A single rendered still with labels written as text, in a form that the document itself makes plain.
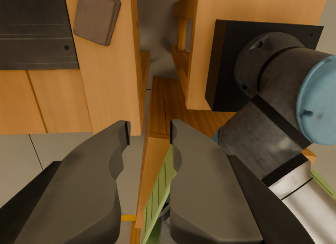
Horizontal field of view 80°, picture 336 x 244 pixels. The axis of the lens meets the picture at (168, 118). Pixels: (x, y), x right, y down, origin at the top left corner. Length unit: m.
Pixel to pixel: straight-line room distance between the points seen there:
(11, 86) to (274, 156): 0.63
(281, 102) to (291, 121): 0.03
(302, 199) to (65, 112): 0.57
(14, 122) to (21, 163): 1.46
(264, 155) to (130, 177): 1.70
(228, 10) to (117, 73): 0.31
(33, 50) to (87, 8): 0.17
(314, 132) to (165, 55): 1.20
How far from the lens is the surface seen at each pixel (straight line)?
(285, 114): 0.34
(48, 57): 0.58
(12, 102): 0.69
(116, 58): 0.52
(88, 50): 0.54
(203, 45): 0.57
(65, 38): 0.55
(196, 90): 0.60
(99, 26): 0.49
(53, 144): 1.91
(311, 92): 0.32
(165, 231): 0.78
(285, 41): 0.47
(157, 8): 1.40
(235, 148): 0.35
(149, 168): 0.82
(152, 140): 0.74
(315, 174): 1.01
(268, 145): 0.34
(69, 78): 0.59
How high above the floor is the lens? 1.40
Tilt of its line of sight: 62 degrees down
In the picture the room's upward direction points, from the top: 175 degrees clockwise
